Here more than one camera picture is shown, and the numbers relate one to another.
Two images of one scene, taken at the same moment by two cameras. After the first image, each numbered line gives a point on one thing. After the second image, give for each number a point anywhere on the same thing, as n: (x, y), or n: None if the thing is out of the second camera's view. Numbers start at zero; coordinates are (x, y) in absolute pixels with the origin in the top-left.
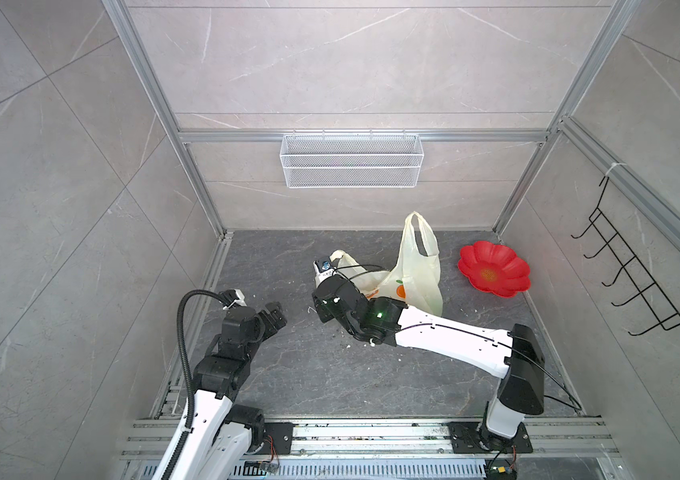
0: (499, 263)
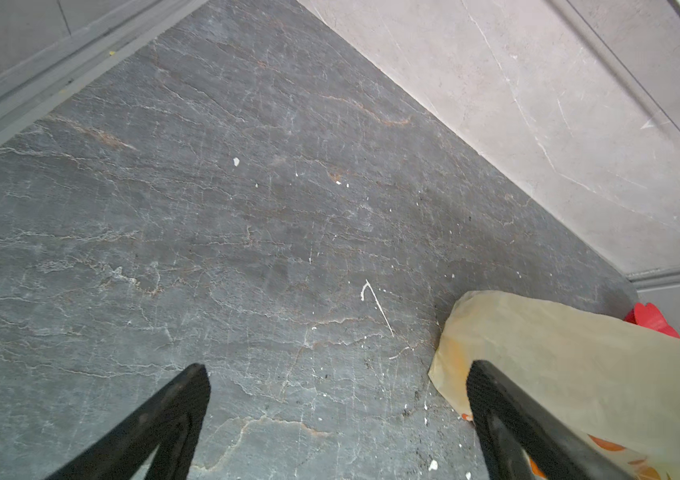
0: (649, 316)
